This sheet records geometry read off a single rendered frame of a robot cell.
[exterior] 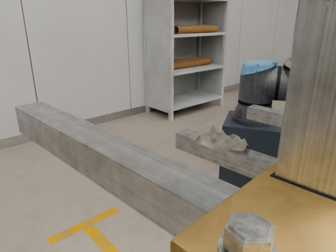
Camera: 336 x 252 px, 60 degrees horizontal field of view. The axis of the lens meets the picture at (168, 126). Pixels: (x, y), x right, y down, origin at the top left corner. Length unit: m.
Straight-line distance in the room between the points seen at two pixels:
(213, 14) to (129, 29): 1.11
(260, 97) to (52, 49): 2.01
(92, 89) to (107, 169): 2.84
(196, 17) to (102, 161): 3.70
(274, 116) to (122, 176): 0.52
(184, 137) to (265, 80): 0.84
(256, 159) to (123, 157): 0.27
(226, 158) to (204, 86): 3.49
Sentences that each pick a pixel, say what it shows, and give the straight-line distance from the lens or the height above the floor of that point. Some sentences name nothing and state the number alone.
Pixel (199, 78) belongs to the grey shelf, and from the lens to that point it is 3.97.
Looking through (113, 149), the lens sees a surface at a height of 0.96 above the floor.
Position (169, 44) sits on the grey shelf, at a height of 0.81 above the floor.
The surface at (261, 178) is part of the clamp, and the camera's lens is 0.16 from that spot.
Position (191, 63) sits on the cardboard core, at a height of 0.56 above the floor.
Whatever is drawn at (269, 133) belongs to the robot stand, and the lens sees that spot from 1.31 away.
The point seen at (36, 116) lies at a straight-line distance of 0.31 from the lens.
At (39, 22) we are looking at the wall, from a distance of 2.80.
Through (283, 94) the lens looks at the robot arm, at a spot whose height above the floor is 0.75.
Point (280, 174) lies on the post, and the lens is 0.16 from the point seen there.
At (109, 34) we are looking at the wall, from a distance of 3.09.
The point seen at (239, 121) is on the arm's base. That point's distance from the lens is 1.35.
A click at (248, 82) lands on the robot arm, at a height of 0.79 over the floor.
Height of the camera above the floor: 1.05
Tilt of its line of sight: 20 degrees down
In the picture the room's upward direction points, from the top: straight up
